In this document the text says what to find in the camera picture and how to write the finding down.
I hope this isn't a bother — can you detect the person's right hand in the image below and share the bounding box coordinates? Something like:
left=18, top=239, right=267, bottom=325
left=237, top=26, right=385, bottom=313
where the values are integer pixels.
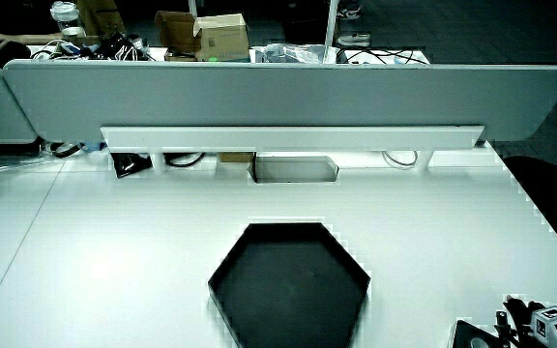
left=494, top=296, right=557, bottom=348

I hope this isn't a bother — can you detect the another person's forearm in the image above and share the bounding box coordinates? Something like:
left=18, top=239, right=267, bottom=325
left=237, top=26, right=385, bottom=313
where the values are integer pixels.
left=13, top=32, right=65, bottom=46

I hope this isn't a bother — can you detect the white desk shelf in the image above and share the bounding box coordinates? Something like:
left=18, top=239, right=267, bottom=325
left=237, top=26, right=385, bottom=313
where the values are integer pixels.
left=100, top=125, right=486, bottom=174

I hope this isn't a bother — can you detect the white desk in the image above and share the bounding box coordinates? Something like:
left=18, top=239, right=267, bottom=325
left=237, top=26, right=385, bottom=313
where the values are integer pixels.
left=0, top=140, right=557, bottom=348

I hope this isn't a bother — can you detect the black hexagonal tray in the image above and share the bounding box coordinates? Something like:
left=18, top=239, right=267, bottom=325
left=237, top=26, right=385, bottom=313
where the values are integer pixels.
left=207, top=221, right=372, bottom=348

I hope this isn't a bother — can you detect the small brown box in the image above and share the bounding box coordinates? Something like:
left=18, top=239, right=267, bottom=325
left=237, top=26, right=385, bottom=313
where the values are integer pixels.
left=218, top=152, right=256, bottom=164

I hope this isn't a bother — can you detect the long grey divider panel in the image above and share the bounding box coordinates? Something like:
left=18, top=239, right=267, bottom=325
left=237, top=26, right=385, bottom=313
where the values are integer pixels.
left=2, top=58, right=557, bottom=144

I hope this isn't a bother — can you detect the white pole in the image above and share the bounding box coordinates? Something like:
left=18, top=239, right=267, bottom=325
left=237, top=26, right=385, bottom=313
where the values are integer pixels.
left=323, top=0, right=341, bottom=65

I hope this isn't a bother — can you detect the clear plastic bag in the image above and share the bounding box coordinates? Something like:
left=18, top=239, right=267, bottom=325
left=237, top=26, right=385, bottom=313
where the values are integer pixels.
left=252, top=43, right=329, bottom=65

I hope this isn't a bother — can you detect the closed cardboard box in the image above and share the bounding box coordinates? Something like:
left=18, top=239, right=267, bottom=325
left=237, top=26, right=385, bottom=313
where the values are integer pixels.
left=191, top=13, right=251, bottom=63

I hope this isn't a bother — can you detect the open cardboard box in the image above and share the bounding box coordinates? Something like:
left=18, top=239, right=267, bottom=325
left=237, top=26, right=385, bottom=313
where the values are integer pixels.
left=154, top=10, right=202, bottom=55

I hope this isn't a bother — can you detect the black clutter pile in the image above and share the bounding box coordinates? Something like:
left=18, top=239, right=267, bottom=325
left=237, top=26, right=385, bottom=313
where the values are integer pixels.
left=91, top=32, right=153, bottom=62

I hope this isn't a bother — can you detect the white looped cable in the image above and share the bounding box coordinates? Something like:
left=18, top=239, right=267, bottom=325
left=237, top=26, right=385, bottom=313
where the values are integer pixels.
left=381, top=150, right=420, bottom=170

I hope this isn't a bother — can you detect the grey cable cutout box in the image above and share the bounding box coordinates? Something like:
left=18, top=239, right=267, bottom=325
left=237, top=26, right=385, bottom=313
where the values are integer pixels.
left=248, top=155, right=340, bottom=185

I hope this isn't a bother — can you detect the black cable bundle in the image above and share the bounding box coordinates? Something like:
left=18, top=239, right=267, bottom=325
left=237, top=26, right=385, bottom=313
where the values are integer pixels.
left=336, top=46, right=429, bottom=66

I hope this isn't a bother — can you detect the black looped cable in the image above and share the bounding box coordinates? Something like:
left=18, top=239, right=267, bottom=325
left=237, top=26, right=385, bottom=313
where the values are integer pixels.
left=163, top=152, right=206, bottom=169

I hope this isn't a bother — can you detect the black cable coil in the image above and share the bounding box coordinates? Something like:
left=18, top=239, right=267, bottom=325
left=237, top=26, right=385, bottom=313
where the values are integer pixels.
left=47, top=140, right=83, bottom=160

